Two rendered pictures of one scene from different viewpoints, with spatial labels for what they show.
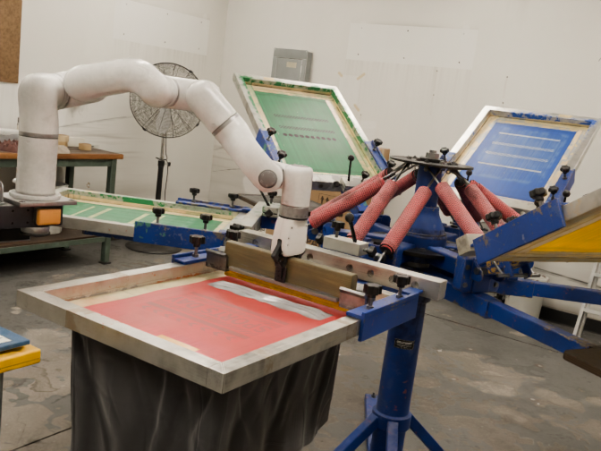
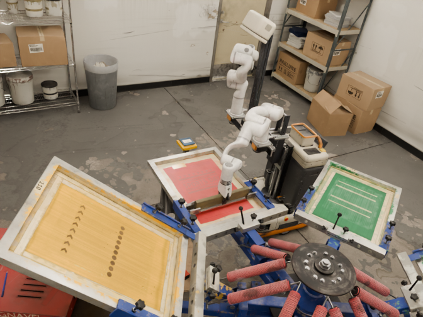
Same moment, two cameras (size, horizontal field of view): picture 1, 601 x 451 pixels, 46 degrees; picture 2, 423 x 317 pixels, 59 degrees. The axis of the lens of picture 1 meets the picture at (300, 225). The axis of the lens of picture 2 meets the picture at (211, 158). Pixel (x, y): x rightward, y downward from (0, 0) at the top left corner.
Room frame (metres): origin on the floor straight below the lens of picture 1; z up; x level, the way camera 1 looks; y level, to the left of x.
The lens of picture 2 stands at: (2.44, -1.74, 2.63)
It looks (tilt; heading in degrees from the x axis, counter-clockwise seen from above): 35 degrees down; 113
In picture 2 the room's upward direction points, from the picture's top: 9 degrees clockwise
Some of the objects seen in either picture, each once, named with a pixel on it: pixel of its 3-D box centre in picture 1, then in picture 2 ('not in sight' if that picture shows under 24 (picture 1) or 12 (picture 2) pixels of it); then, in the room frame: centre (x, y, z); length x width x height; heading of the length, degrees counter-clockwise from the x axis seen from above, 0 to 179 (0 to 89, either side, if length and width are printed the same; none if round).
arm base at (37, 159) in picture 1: (33, 165); (264, 131); (1.79, 0.70, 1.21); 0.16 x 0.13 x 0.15; 52
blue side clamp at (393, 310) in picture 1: (383, 312); (186, 217); (1.68, -0.23, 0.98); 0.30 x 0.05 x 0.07; 147
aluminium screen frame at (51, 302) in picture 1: (235, 302); (206, 185); (1.63, 0.13, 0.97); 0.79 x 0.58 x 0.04; 147
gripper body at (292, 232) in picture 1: (291, 234); (225, 187); (1.80, 0.02, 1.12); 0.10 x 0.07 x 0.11; 147
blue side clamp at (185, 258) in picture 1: (213, 261); (258, 197); (1.98, 0.24, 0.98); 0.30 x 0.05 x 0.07; 147
